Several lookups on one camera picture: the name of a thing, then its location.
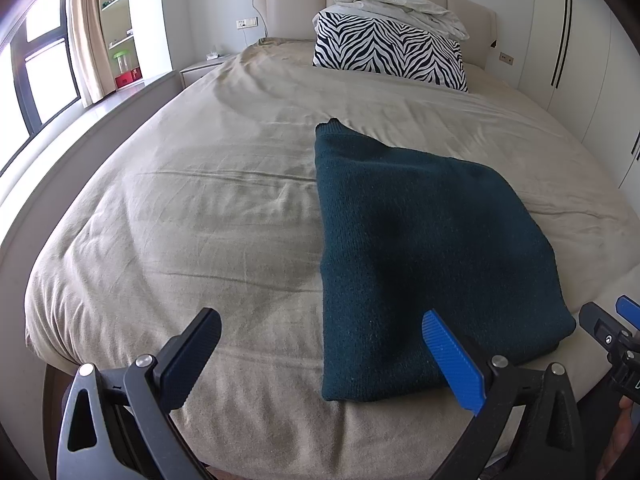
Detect white wall shelf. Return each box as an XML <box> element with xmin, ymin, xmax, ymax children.
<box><xmin>97</xmin><ymin>0</ymin><xmax>146</xmax><ymax>86</ymax></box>

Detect white window bench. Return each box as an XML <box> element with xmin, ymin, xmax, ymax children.
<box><xmin>0</xmin><ymin>70</ymin><xmax>183</xmax><ymax>261</ymax></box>

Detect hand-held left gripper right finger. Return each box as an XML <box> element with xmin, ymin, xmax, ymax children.
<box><xmin>421</xmin><ymin>309</ymin><xmax>583</xmax><ymax>480</ymax></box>

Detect bed with beige sheet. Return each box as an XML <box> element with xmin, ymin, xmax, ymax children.
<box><xmin>25</xmin><ymin>37</ymin><xmax>640</xmax><ymax>471</ymax></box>

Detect crumpled beige duvet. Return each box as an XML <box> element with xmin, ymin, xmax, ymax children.
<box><xmin>332</xmin><ymin>0</ymin><xmax>471</xmax><ymax>41</ymax></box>

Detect dark green knit sweater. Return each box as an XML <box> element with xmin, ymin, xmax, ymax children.
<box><xmin>314</xmin><ymin>117</ymin><xmax>577</xmax><ymax>403</ymax></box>

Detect beige upholstered headboard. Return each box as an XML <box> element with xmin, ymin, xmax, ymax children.
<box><xmin>252</xmin><ymin>0</ymin><xmax>498</xmax><ymax>68</ymax></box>

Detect white wardrobe with black handles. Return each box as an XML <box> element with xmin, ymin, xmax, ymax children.
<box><xmin>517</xmin><ymin>0</ymin><xmax>640</xmax><ymax>191</ymax></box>

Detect zebra print pillow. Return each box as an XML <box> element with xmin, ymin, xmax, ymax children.
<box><xmin>312</xmin><ymin>10</ymin><xmax>469</xmax><ymax>93</ymax></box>

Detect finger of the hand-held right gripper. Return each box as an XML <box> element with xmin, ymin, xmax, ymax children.
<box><xmin>615</xmin><ymin>296</ymin><xmax>640</xmax><ymax>331</ymax></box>
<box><xmin>579</xmin><ymin>302</ymin><xmax>636</xmax><ymax>356</ymax></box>

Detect beige curtain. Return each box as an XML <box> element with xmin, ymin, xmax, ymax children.
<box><xmin>67</xmin><ymin>0</ymin><xmax>116</xmax><ymax>108</ymax></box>

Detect person's right hand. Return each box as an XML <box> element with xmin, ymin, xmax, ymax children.
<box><xmin>600</xmin><ymin>395</ymin><xmax>640</xmax><ymax>480</ymax></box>

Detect white nightstand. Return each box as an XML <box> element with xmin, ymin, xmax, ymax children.
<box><xmin>180</xmin><ymin>52</ymin><xmax>236</xmax><ymax>88</ymax></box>

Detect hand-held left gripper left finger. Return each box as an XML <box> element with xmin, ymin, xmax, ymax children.
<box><xmin>55</xmin><ymin>307</ymin><xmax>223</xmax><ymax>480</ymax></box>

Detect black framed window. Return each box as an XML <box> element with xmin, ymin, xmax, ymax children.
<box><xmin>0</xmin><ymin>0</ymin><xmax>83</xmax><ymax>176</ymax></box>

